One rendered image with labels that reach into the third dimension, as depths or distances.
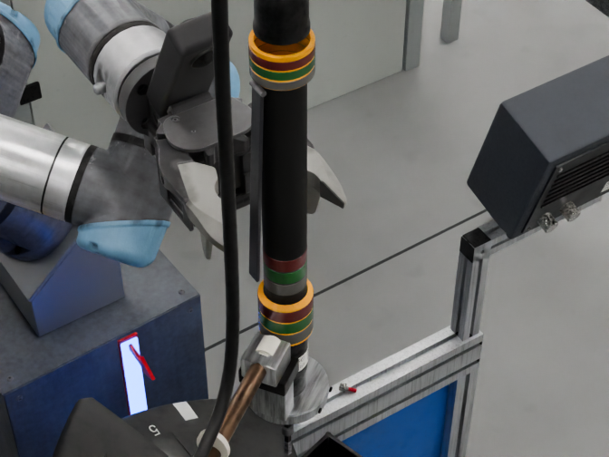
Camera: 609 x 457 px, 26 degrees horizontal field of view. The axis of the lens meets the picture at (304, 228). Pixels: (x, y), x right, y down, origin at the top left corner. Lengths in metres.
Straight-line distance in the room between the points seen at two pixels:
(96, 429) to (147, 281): 0.70
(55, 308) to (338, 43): 1.97
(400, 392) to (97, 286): 0.47
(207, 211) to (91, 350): 0.84
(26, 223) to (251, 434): 0.43
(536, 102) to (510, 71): 2.11
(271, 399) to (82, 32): 0.35
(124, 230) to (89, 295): 0.61
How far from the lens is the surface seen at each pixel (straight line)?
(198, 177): 0.98
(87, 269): 1.76
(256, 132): 0.89
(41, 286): 1.74
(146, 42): 1.10
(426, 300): 3.17
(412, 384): 1.94
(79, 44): 1.14
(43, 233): 1.71
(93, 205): 1.20
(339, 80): 3.68
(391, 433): 2.04
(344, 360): 3.04
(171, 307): 1.81
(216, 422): 0.95
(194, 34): 0.98
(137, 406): 1.62
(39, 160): 1.20
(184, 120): 1.03
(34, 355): 1.78
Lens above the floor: 2.34
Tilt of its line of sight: 45 degrees down
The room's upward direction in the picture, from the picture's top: straight up
